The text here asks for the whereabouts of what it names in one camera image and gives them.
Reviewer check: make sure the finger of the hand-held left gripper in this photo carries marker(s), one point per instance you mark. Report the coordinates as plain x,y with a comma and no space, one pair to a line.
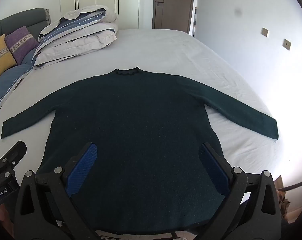
16,152

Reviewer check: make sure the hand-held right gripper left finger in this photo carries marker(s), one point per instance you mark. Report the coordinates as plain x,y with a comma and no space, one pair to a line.
81,172

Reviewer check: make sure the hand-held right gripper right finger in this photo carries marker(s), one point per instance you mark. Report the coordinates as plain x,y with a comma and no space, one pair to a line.
214,172

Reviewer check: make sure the dark green sweater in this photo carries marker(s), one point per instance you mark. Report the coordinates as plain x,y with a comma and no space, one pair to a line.
141,130

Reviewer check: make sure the blue striped pillow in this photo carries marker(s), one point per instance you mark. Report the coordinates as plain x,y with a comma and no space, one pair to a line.
8,85

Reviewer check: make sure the brown cardboard box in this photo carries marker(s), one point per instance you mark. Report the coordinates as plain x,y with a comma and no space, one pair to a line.
283,200

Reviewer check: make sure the purple patterned pillow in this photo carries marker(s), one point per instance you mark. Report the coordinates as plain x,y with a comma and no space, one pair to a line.
19,43

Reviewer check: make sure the grey upholstered headboard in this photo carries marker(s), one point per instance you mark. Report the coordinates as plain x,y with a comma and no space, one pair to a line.
23,20

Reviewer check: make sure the folded striped duvet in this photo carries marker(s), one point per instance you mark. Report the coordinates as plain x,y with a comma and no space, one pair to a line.
78,37

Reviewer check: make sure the brown wooden door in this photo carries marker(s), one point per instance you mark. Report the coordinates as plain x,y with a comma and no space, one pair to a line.
173,5

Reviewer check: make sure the beige wall socket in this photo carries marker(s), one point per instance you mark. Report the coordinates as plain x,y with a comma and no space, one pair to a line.
265,32
287,44

